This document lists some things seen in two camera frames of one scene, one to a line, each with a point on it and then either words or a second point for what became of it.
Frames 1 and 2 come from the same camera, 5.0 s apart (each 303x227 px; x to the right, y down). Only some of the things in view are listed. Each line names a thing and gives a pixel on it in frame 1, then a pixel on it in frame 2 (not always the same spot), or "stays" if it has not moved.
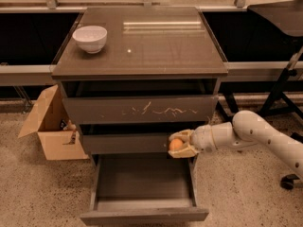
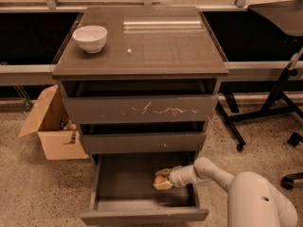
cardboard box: [56, 130] stays
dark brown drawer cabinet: [131, 77] stays
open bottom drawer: [143, 190] stays
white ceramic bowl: [92, 38] stays
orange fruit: [175, 144] to [158, 179]
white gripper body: [203, 138] to [176, 177]
